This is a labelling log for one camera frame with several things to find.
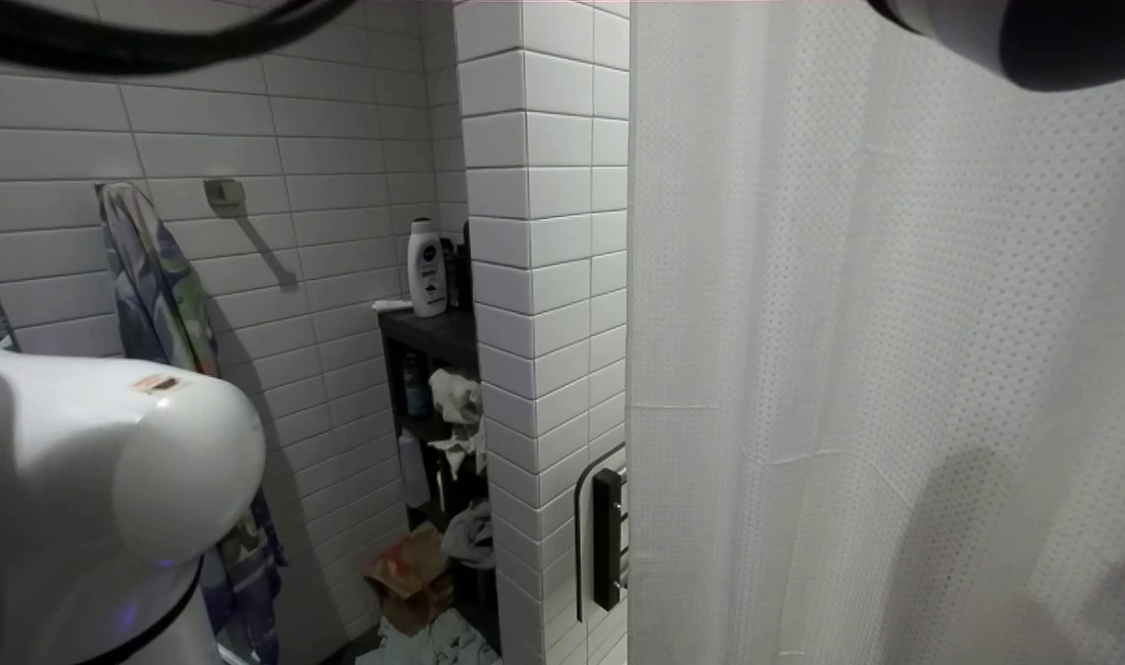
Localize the black shelf unit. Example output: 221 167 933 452
377 308 504 657

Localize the black towel radiator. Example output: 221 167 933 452
574 442 629 623

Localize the blue bottle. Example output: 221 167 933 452
402 354 432 419

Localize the clear plastic bottle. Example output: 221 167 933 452
397 429 432 510

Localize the white lotion bottle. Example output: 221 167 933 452
406 217 449 319

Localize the white crumpled cloth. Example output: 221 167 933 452
427 369 488 478

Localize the colourful patterned towel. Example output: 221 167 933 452
96 181 288 665

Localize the white shower curtain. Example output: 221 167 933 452
625 0 1125 665

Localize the grey crumpled cloth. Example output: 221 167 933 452
440 501 497 570

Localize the brown paper bag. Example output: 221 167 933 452
363 523 456 637

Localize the metal wall hook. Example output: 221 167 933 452
202 177 248 219

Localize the dark bottle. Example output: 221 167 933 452
440 220 474 312

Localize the white crumpled paper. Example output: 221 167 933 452
354 608 501 665

